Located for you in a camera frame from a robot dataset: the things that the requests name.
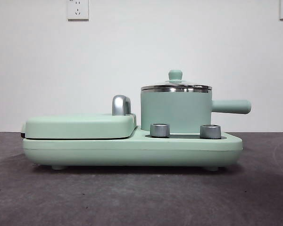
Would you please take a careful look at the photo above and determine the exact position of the silver control knob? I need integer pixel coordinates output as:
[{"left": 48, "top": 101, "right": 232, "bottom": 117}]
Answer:
[
  {"left": 200, "top": 124, "right": 222, "bottom": 139},
  {"left": 150, "top": 123, "right": 170, "bottom": 137}
]

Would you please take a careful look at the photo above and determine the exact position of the silver griddle cover handle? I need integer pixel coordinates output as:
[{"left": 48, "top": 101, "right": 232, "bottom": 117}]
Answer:
[{"left": 111, "top": 94, "right": 133, "bottom": 116}]

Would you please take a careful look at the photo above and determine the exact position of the green breakfast machine base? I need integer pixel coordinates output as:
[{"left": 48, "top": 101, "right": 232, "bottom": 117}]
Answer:
[{"left": 21, "top": 124, "right": 243, "bottom": 170}]

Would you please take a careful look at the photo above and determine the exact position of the glass pot lid green knob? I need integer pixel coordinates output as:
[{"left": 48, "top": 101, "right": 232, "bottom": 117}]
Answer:
[{"left": 141, "top": 69, "right": 213, "bottom": 93}]

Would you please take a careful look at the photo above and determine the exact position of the green hinged griddle cover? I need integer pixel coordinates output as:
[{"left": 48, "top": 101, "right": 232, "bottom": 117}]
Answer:
[{"left": 20, "top": 112, "right": 137, "bottom": 140}]

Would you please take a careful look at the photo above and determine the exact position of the green pot with side handle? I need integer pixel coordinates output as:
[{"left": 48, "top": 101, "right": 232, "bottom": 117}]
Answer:
[{"left": 140, "top": 87, "right": 251, "bottom": 132}]

